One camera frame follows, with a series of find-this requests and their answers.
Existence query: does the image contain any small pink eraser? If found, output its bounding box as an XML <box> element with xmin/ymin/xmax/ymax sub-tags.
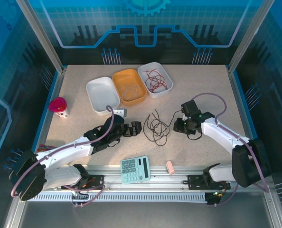
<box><xmin>166</xmin><ymin>161</ymin><xmax>176</xmax><ymax>176</ymax></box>

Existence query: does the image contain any white slotted cable duct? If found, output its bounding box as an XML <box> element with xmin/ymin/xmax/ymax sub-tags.
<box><xmin>26</xmin><ymin>191</ymin><xmax>207</xmax><ymax>203</ymax></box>

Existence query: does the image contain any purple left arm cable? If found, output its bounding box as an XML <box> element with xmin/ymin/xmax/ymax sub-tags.
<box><xmin>10</xmin><ymin>105</ymin><xmax>116</xmax><ymax>209</ymax></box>

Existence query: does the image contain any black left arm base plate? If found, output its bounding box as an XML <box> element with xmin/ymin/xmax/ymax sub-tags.
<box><xmin>61</xmin><ymin>174</ymin><xmax>105</xmax><ymax>190</ymax></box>

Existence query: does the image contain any white plastic bin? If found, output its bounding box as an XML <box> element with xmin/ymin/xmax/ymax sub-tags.
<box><xmin>137</xmin><ymin>61</ymin><xmax>174</xmax><ymax>99</ymax></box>
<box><xmin>85</xmin><ymin>76</ymin><xmax>121</xmax><ymax>116</ymax></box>

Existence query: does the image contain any aluminium frame post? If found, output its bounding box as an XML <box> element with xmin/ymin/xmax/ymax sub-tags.
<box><xmin>227</xmin><ymin>0</ymin><xmax>276</xmax><ymax>73</ymax></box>
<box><xmin>15</xmin><ymin>0</ymin><xmax>67</xmax><ymax>73</ymax></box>

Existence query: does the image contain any cup with pink lid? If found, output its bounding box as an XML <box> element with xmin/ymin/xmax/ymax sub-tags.
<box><xmin>48</xmin><ymin>96</ymin><xmax>69</xmax><ymax>119</ymax></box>

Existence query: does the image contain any purple candy bag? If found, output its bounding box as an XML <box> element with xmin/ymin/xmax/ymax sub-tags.
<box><xmin>31</xmin><ymin>143</ymin><xmax>59</xmax><ymax>154</ymax></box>

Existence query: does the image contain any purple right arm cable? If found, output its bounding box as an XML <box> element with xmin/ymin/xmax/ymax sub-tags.
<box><xmin>191</xmin><ymin>93</ymin><xmax>270</xmax><ymax>209</ymax></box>

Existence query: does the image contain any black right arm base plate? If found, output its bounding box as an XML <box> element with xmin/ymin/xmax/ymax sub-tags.
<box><xmin>187</xmin><ymin>174</ymin><xmax>212</xmax><ymax>190</ymax></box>

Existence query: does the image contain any teal calculator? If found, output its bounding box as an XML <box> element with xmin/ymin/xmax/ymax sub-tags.
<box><xmin>120</xmin><ymin>155</ymin><xmax>152</xmax><ymax>186</ymax></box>

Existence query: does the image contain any orange plastic bin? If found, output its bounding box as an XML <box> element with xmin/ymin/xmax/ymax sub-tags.
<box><xmin>112</xmin><ymin>68</ymin><xmax>147</xmax><ymax>107</ymax></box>

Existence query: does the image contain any thin black cable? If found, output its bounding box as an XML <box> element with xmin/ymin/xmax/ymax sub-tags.
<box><xmin>168</xmin><ymin>109</ymin><xmax>183</xmax><ymax>134</ymax></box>
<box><xmin>143</xmin><ymin>113</ymin><xmax>173</xmax><ymax>147</ymax></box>
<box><xmin>147</xmin><ymin>109</ymin><xmax>170</xmax><ymax>138</ymax></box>

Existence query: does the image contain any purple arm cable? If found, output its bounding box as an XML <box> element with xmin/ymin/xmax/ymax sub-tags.
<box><xmin>191</xmin><ymin>93</ymin><xmax>270</xmax><ymax>209</ymax></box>
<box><xmin>10</xmin><ymin>105</ymin><xmax>116</xmax><ymax>209</ymax></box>

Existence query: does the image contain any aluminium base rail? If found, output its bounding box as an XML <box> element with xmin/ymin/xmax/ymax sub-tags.
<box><xmin>43</xmin><ymin>165</ymin><xmax>234</xmax><ymax>191</ymax></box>

